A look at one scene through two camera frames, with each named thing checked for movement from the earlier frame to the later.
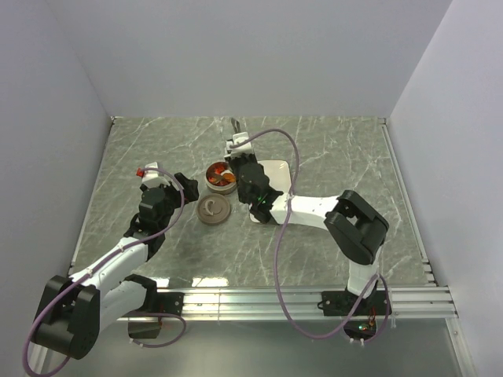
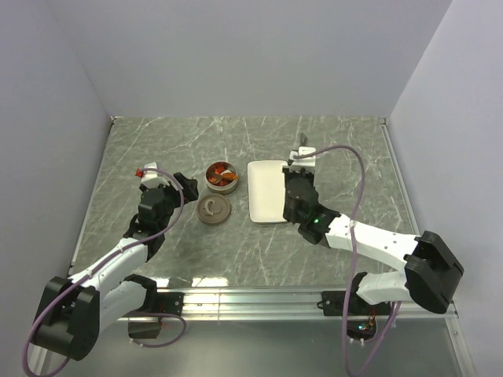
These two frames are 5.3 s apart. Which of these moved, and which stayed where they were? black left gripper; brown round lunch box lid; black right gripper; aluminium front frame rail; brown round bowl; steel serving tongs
Moved: steel serving tongs; black right gripper
Stayed: brown round bowl; brown round lunch box lid; black left gripper; aluminium front frame rail
